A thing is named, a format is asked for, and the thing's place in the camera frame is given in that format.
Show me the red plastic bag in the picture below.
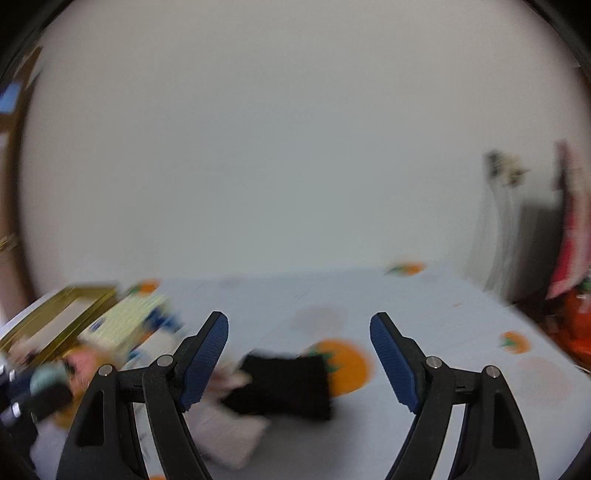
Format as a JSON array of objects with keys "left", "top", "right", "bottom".
[{"left": 544, "top": 286, "right": 591, "bottom": 367}]

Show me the white blue-edged knit cloth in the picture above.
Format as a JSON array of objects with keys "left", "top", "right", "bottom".
[{"left": 124, "top": 311, "right": 185, "bottom": 365}]

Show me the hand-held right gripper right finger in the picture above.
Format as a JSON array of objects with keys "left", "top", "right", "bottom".
[{"left": 370, "top": 312, "right": 539, "bottom": 480}]

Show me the black power cable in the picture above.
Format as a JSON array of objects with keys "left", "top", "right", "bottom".
[{"left": 468, "top": 182, "right": 520, "bottom": 303}]

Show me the pale pink cloth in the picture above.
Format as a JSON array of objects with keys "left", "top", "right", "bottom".
[{"left": 189, "top": 364, "right": 271, "bottom": 469}]

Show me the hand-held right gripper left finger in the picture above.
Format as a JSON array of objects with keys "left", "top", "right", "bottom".
[{"left": 56, "top": 311, "right": 230, "bottom": 480}]

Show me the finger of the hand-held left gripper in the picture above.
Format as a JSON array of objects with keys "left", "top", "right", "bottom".
[{"left": 0, "top": 369, "right": 74, "bottom": 457}]

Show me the gold metal tin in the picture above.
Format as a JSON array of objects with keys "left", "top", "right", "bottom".
[{"left": 0, "top": 284, "right": 120, "bottom": 367}]

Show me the peach cloth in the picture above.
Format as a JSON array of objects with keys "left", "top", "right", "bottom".
[{"left": 65, "top": 348, "right": 112, "bottom": 402}]

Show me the black fuzzy cloth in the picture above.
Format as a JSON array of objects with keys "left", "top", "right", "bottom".
[{"left": 222, "top": 352, "right": 334, "bottom": 422}]

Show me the yellow patterned tissue packet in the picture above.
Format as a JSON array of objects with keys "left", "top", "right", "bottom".
[{"left": 79, "top": 294, "right": 171, "bottom": 357}]

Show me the teal fluffy puff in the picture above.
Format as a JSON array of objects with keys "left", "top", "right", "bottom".
[{"left": 28, "top": 361, "right": 71, "bottom": 393}]

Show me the wooden door frame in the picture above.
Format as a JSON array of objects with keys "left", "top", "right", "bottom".
[{"left": 0, "top": 44, "right": 38, "bottom": 319}]

